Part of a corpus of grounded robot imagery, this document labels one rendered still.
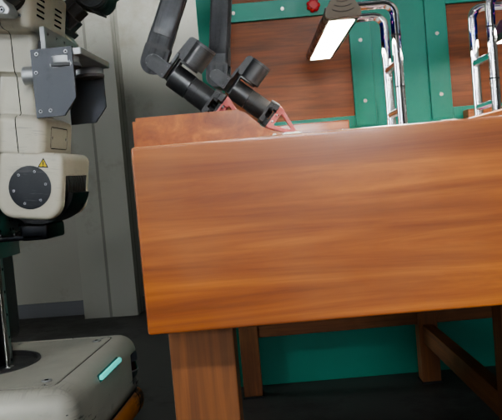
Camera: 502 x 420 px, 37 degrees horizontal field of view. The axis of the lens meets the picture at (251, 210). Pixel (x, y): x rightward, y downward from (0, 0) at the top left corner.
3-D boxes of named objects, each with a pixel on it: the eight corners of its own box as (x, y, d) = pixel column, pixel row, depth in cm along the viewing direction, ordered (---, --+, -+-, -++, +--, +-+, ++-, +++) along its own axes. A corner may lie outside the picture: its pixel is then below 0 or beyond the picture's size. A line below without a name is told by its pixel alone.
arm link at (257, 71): (213, 82, 207) (207, 77, 198) (237, 48, 206) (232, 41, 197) (247, 107, 205) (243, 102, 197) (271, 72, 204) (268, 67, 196)
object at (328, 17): (325, 18, 165) (323, -14, 165) (306, 62, 228) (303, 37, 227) (361, 15, 165) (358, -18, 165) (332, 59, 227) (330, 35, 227)
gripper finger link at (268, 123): (300, 123, 206) (273, 103, 206) (303, 122, 199) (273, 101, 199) (286, 143, 206) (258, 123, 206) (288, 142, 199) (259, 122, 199)
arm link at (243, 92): (224, 96, 204) (223, 94, 198) (239, 75, 203) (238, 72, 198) (245, 110, 204) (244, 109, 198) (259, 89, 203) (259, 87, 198)
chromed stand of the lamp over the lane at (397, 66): (339, 181, 188) (324, 2, 186) (331, 180, 208) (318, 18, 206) (414, 174, 187) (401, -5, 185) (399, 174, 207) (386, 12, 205)
